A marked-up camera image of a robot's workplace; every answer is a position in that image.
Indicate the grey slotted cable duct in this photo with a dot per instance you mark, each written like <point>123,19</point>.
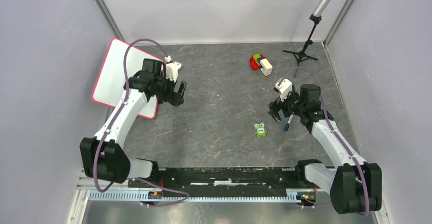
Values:
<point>147,197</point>

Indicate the black tripod stand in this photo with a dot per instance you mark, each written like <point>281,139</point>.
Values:
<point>316,18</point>

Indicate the green owl eraser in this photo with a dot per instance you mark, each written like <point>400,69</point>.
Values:
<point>260,130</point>

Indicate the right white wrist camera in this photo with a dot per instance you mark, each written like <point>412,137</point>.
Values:
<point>284,87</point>

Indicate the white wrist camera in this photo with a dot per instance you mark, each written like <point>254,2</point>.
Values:
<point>284,87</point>
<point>172,69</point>

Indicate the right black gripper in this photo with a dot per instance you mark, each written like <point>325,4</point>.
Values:
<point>277,105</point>

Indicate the colourful toy brick stack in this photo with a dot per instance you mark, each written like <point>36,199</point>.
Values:
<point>261,63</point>

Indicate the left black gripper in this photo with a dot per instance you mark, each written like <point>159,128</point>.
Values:
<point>174,98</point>

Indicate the blue whiteboard marker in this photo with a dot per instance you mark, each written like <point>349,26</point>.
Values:
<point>286,128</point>

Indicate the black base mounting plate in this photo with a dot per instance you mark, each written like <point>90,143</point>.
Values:
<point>237,182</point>

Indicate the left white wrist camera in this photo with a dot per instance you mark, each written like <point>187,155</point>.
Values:
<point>172,69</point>

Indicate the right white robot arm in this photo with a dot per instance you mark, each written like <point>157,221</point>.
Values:
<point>355,185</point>

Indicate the pink framed whiteboard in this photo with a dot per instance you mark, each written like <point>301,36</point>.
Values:
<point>109,85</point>

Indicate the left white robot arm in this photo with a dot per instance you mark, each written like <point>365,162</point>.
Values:
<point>102,155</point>

